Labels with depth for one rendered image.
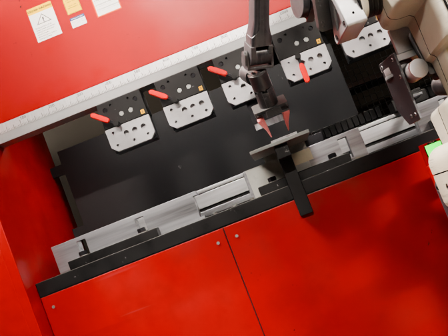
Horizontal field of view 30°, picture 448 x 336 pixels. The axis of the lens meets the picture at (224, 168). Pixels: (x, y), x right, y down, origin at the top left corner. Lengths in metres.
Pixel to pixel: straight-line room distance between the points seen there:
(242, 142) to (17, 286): 1.09
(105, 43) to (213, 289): 0.86
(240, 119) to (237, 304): 0.91
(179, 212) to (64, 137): 1.74
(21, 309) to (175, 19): 1.02
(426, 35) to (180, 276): 1.10
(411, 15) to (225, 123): 1.44
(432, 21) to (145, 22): 1.17
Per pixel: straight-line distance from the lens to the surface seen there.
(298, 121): 3.18
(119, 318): 2.59
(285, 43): 2.68
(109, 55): 2.74
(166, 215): 2.66
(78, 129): 4.31
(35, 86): 2.78
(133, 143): 2.68
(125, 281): 2.57
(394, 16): 1.86
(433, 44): 1.86
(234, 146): 3.18
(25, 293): 2.55
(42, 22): 2.81
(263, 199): 2.52
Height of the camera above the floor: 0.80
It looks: 5 degrees up
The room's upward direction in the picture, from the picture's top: 21 degrees counter-clockwise
